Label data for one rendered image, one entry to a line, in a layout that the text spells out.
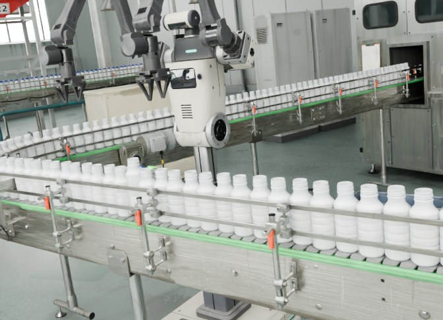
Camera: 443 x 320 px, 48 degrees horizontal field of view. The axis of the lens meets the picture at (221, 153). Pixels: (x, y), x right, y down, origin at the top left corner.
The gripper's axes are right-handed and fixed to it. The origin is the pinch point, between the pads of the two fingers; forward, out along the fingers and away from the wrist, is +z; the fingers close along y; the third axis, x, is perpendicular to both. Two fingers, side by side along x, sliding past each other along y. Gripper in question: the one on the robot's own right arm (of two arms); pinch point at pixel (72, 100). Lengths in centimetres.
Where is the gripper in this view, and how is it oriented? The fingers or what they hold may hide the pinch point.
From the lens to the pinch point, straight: 202.9
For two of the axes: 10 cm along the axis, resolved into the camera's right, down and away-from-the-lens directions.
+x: 8.1, 0.3, -5.8
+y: -5.7, 2.2, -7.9
